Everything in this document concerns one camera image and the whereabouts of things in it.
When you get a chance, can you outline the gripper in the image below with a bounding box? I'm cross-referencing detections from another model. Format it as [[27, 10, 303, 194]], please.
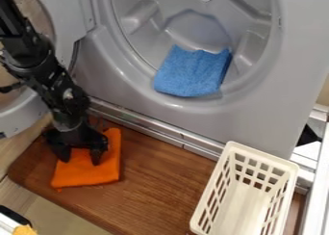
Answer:
[[43, 108, 111, 167]]

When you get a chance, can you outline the orange cloth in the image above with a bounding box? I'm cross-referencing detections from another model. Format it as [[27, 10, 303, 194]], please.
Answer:
[[50, 127, 124, 191]]

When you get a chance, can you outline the white plastic basket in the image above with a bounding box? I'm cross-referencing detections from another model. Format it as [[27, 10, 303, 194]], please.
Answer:
[[189, 141, 301, 235]]

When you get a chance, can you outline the washing machine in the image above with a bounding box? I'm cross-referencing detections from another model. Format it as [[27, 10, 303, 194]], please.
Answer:
[[0, 0, 329, 160]]

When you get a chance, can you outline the blue cloth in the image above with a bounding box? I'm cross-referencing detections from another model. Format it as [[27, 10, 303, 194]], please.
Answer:
[[152, 44, 235, 98]]

